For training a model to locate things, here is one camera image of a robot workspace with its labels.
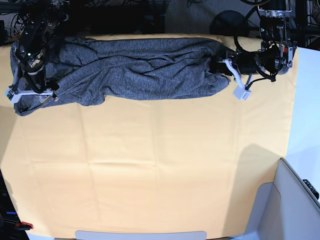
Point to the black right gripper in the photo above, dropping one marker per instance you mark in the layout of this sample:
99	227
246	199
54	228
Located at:
33	84

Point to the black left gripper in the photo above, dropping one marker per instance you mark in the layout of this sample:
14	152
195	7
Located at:
260	62

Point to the grey long-sleeve shirt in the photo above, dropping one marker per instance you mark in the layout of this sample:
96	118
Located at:
85	71

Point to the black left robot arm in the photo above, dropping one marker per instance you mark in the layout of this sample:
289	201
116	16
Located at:
277	48

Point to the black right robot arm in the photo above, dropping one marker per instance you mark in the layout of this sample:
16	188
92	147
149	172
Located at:
40	19

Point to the dark round chair base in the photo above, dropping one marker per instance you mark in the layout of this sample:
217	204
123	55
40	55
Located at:
229	23

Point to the white power strip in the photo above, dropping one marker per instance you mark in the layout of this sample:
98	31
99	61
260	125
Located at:
59	17

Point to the yellow table cloth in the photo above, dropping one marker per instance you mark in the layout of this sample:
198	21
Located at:
128	166

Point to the red black clamp left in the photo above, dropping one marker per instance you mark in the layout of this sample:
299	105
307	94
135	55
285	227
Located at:
23	226

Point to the white storage bin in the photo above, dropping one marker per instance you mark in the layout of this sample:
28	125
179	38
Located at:
284	209

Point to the black remote control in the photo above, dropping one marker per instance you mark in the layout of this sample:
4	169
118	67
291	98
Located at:
311	188

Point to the grey plate at front edge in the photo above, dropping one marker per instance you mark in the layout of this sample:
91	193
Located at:
91	235

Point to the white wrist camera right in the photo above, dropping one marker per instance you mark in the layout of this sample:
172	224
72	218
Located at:
13	98

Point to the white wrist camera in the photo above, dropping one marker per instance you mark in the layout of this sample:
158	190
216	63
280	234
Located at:
13	98
241	93

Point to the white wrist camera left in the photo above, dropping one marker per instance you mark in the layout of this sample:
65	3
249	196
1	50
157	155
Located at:
241	93

